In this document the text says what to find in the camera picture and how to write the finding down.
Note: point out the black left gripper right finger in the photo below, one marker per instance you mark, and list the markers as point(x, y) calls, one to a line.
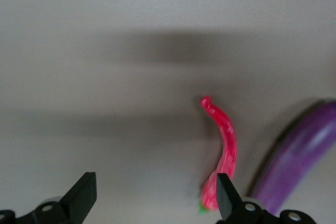
point(231, 205)

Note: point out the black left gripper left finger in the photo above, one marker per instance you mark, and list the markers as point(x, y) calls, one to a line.
point(73, 203)

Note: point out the red chili pepper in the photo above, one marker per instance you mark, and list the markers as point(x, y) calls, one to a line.
point(227, 140)

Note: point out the purple eggplant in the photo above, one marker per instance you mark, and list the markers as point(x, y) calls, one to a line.
point(296, 155)

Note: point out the brown table cloth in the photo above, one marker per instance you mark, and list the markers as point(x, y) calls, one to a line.
point(105, 51)

